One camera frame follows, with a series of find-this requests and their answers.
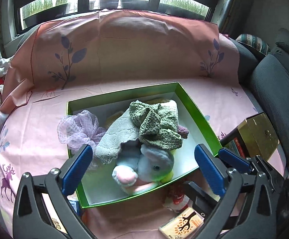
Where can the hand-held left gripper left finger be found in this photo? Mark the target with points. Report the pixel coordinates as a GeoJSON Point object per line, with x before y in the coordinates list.
{"type": "Point", "coordinates": [77, 169]}

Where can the pink leaf print pillow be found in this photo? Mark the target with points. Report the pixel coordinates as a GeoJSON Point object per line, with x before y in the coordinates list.
{"type": "Point", "coordinates": [134, 49]}

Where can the dark trough planter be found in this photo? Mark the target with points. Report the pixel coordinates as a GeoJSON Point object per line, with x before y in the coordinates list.
{"type": "Point", "coordinates": [133, 4]}

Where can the gold tin box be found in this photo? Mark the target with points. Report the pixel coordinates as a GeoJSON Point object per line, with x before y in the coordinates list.
{"type": "Point", "coordinates": [258, 132]}

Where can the purple towel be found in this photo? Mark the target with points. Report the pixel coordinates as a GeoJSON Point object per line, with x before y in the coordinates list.
{"type": "Point", "coordinates": [183, 131]}

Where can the blue tissue pack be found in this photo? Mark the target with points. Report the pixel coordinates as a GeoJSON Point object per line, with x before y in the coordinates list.
{"type": "Point", "coordinates": [74, 205]}

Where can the lavender mesh bath pouf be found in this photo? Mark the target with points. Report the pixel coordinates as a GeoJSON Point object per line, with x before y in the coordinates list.
{"type": "Point", "coordinates": [77, 127]}

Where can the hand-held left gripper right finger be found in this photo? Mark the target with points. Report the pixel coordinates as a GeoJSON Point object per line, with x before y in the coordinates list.
{"type": "Point", "coordinates": [209, 171]}

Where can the tree print tissue pack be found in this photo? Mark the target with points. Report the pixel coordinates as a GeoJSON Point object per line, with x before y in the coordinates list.
{"type": "Point", "coordinates": [181, 225]}

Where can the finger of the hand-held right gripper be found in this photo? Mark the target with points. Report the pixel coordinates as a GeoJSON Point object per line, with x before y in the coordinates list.
{"type": "Point", "coordinates": [196, 196]}
{"type": "Point", "coordinates": [234, 159]}

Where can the red white knitted cloth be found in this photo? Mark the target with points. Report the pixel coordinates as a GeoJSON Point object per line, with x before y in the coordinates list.
{"type": "Point", "coordinates": [176, 199]}

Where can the grey sofa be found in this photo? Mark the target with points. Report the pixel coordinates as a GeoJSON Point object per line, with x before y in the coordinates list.
{"type": "Point", "coordinates": [276, 84]}

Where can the green knitted cloth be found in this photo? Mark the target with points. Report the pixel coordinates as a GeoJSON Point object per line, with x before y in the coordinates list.
{"type": "Point", "coordinates": [156, 127]}

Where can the striped cushion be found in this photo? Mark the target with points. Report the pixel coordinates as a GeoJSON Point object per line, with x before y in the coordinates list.
{"type": "Point", "coordinates": [253, 43]}

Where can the long planter with grass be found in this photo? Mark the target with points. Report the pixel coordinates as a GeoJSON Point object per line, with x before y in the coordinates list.
{"type": "Point", "coordinates": [45, 12]}
{"type": "Point", "coordinates": [184, 10]}

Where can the green cardboard box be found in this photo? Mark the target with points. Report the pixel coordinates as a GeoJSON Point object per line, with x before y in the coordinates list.
{"type": "Point", "coordinates": [196, 109]}

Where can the yellow tissue pack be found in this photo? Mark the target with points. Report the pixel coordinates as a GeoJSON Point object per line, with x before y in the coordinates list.
{"type": "Point", "coordinates": [55, 226]}

